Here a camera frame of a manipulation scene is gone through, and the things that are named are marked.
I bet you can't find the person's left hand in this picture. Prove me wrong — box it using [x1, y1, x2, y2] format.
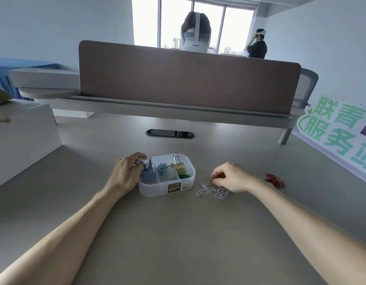
[105, 152, 148, 198]

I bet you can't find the person's right hand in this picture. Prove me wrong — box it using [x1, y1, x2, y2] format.
[210, 161, 264, 194]

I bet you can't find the pile of colourful binder clips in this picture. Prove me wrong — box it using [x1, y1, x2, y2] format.
[138, 152, 188, 184]

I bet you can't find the pile of coloured paper clips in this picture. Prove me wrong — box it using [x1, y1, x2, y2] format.
[160, 173, 285, 200]

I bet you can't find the clear plastic organizer tray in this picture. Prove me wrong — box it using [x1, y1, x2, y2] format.
[137, 153, 196, 198]

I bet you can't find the person's left forearm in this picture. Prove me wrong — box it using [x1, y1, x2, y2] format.
[0, 188, 125, 285]

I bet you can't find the person's right forearm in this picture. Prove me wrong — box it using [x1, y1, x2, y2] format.
[250, 176, 366, 285]

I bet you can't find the white sign with green lettering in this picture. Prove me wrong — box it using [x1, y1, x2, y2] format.
[292, 96, 366, 186]

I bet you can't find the brown desk divider panel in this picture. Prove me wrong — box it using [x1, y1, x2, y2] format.
[78, 40, 302, 115]

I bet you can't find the grey mesh office chair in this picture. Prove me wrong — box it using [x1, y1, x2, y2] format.
[292, 68, 319, 109]

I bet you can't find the large glass window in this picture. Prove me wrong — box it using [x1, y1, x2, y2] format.
[131, 0, 257, 56]

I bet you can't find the blue pleated table cloth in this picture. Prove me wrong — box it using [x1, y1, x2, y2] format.
[0, 57, 61, 101]

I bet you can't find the black oval cable grommet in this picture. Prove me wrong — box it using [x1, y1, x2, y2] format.
[145, 129, 195, 139]

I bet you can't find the grey divider base rail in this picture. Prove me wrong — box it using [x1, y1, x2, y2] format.
[19, 87, 303, 145]

